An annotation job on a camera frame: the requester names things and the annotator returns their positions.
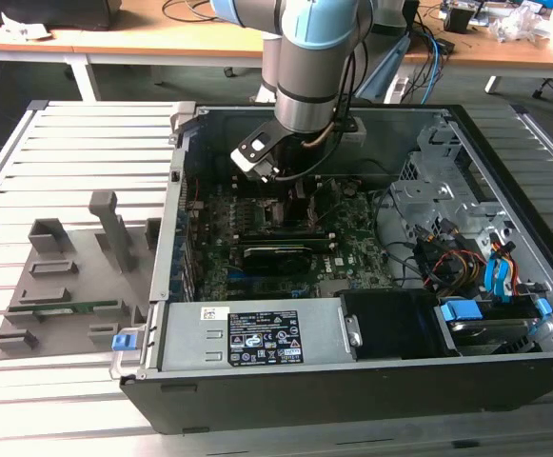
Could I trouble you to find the clear plastic bags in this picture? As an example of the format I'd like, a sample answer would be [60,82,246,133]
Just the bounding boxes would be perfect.
[488,3,553,45]

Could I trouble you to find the hard disk in blue carrier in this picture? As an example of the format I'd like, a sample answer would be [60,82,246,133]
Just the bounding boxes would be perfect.
[435,297,553,357]

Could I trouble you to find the red yellow wire bundle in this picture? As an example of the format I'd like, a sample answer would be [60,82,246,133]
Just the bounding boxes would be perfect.
[427,249,489,289]

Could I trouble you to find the metal drive cage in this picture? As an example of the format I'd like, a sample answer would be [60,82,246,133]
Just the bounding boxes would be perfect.
[389,109,515,239]

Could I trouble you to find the metal socket cover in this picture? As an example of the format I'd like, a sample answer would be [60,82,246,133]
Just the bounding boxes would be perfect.
[309,179,344,224]

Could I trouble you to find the blue data wire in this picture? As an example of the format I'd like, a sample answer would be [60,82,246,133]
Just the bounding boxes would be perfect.
[484,251,514,305]

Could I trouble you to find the wooden desk white frame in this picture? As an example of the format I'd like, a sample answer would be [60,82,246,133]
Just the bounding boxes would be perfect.
[399,0,553,96]
[0,0,266,102]

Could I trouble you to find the grey power supply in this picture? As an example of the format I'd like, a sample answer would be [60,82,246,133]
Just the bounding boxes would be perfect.
[159,298,356,372]

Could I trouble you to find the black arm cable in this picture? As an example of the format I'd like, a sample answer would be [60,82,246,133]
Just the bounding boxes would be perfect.
[270,42,370,185]

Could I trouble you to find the white power adapter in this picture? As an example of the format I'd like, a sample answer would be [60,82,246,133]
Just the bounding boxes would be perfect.
[388,74,411,105]

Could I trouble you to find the green RAM stick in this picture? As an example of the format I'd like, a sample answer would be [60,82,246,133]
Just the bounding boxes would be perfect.
[8,299,118,314]

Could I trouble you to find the small black box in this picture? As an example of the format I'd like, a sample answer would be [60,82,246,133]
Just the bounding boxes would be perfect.
[444,5,473,34]

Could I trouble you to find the black graphics card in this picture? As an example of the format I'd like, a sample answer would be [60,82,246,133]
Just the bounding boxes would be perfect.
[241,242,313,276]

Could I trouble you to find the green motherboard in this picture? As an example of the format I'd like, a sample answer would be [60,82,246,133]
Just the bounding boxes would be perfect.
[185,178,401,302]

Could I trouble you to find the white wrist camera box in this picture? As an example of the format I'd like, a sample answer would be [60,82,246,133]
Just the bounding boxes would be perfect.
[230,136,278,183]

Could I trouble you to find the orange red power wire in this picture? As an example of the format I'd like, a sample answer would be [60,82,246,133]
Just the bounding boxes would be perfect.
[489,241,521,296]

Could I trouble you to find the white paper sheet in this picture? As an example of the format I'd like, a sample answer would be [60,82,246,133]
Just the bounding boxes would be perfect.
[0,11,52,42]

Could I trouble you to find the grey parts rack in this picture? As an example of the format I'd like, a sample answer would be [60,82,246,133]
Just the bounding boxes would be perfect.
[0,190,163,362]

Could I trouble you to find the blue cable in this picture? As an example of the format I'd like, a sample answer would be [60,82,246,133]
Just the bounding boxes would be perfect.
[418,26,444,105]

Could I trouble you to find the grey handle with blue clip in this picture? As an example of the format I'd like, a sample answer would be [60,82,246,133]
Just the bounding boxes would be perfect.
[109,326,152,381]

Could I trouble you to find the black open PC case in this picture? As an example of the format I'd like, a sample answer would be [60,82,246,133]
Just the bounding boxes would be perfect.
[118,103,553,435]

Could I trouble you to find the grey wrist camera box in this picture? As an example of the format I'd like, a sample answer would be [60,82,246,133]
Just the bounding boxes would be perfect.
[340,118,367,148]

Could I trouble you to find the installed RAM stick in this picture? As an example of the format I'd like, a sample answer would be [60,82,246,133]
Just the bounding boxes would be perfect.
[236,228,338,253]

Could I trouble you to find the black plastic fan shroud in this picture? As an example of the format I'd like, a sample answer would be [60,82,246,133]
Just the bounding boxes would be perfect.
[340,288,458,361]

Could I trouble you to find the black bag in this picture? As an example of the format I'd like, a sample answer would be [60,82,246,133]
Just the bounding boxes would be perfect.
[0,0,120,30]

